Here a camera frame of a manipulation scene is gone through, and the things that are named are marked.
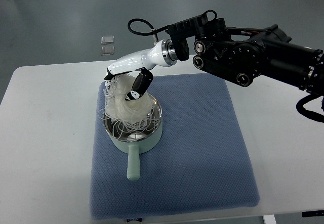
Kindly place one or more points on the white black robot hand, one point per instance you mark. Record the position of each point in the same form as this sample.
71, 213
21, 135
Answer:
162, 54

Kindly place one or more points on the white vermicelli noodle bundle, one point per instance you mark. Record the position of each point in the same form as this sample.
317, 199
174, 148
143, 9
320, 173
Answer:
126, 119

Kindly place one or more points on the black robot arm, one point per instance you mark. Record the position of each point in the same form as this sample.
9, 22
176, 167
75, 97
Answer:
239, 55

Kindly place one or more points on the mint green steel pot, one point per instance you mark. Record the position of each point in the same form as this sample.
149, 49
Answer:
135, 148

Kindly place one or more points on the blue textured mat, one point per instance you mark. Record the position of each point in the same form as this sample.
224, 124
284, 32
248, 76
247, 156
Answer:
200, 163

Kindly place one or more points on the black control panel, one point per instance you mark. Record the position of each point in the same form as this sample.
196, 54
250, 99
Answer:
312, 213

